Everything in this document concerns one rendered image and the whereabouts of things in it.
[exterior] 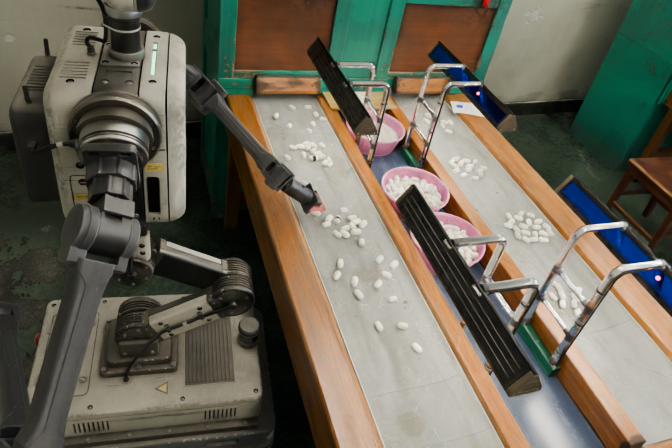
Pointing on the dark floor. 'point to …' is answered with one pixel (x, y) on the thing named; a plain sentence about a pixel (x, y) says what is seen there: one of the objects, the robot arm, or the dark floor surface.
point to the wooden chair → (661, 169)
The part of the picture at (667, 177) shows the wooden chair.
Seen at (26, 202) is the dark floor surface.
